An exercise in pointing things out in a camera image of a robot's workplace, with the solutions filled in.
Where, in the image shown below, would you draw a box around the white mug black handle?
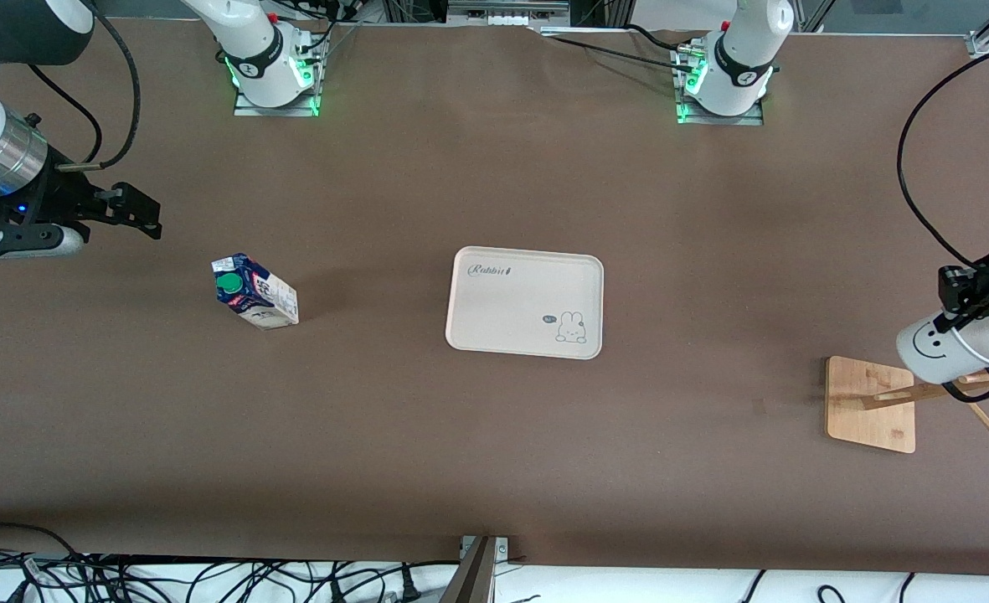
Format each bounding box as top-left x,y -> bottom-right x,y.
896,310 -> 989,405

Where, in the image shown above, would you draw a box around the blue white milk carton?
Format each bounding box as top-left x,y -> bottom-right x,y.
211,254 -> 301,331

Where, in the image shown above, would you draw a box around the wooden cup hanging rack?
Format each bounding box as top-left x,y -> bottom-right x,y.
825,356 -> 989,455

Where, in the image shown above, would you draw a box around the cream rabbit print tray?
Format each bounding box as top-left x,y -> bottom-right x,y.
446,246 -> 605,361

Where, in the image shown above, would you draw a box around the black right arm plug cable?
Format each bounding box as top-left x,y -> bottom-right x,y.
55,0 -> 142,173

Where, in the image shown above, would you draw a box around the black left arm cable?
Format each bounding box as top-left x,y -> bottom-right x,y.
898,54 -> 989,271

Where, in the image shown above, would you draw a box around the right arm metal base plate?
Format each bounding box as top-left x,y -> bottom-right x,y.
233,84 -> 322,118

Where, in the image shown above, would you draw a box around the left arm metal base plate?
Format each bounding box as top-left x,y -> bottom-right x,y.
676,99 -> 765,126

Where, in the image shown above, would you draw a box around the black cable on table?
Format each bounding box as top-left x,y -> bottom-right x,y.
540,32 -> 700,72

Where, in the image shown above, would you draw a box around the grey metal frame bracket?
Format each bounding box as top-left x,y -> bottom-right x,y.
448,0 -> 570,26

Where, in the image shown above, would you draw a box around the black tangled floor cables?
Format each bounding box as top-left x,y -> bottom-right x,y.
0,523 -> 461,603

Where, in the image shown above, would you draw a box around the aluminium camera mount post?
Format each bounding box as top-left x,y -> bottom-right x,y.
440,536 -> 512,603

